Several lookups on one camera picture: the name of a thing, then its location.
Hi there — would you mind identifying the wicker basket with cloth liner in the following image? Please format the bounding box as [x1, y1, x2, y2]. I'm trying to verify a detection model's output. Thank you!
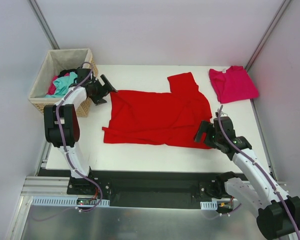
[28, 48, 98, 112]

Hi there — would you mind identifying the aluminium frame rail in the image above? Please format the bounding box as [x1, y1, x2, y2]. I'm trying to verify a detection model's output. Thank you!
[21, 176, 69, 195]

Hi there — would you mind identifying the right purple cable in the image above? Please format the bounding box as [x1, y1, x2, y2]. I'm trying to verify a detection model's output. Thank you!
[202, 104, 300, 240]

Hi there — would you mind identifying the red t shirt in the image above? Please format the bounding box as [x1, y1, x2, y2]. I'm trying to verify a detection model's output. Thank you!
[102, 72, 212, 149]

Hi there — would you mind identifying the magenta t shirt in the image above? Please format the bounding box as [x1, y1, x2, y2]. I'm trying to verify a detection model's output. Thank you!
[208, 65, 259, 104]

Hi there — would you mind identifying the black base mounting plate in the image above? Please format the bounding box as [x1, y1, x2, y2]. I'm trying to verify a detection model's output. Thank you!
[38, 169, 220, 210]

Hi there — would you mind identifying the black t shirt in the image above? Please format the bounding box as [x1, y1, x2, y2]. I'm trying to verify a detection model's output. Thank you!
[57, 68, 77, 78]

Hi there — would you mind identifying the left white cable duct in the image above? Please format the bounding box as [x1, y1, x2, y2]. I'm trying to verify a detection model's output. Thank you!
[32, 196, 99, 208]

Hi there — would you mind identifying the right white cable duct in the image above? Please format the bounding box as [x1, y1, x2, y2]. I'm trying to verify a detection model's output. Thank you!
[200, 201, 218, 211]

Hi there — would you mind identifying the white cable duct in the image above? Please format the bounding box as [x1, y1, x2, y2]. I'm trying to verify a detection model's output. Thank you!
[32, 196, 99, 208]
[200, 201, 218, 211]

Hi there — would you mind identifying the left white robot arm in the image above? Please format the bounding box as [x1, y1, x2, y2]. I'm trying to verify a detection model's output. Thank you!
[43, 68, 117, 195]

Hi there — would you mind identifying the teal t shirt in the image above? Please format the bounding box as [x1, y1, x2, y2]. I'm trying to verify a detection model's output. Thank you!
[44, 72, 78, 99]

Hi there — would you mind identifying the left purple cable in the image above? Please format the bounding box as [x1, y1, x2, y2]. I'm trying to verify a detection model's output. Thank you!
[29, 61, 103, 222]

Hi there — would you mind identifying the pink t shirt in basket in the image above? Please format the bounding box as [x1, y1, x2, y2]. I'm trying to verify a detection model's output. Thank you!
[46, 72, 76, 96]

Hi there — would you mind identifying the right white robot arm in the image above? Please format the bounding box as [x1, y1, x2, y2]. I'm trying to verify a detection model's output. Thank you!
[194, 115, 300, 240]

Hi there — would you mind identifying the purple cable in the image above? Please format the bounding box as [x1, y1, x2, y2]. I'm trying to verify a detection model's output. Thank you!
[29, 61, 103, 222]
[202, 104, 300, 240]

